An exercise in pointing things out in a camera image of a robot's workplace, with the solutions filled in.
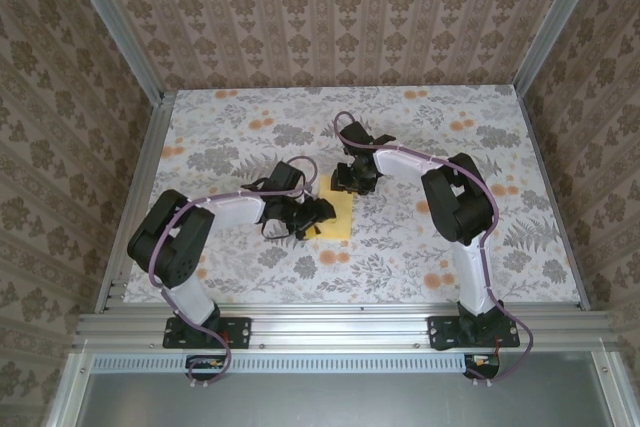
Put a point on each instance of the yellow cloth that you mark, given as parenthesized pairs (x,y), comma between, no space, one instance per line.
(337,219)

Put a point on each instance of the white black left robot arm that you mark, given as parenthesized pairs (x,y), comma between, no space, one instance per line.
(235,212)

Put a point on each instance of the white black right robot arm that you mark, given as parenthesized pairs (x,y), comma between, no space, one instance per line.
(472,277)

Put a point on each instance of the floral patterned table cover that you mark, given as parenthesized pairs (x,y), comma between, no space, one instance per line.
(400,257)

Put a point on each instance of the small black electronics board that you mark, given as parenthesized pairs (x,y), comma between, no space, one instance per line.
(482,367)
(205,367)

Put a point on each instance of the grey metal panel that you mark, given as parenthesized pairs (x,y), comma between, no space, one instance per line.
(340,404)

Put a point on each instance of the wide aluminium frame rail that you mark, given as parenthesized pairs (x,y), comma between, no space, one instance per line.
(340,329)

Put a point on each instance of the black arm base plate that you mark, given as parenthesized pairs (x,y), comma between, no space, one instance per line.
(235,332)
(442,332)

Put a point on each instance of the aluminium table side rail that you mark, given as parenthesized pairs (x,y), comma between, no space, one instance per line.
(539,162)
(146,162)

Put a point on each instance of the aluminium frame post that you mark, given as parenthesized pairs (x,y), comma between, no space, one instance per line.
(119,22)
(553,22)

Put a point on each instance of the short aluminium frame bar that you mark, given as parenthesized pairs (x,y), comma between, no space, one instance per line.
(611,392)
(67,392)

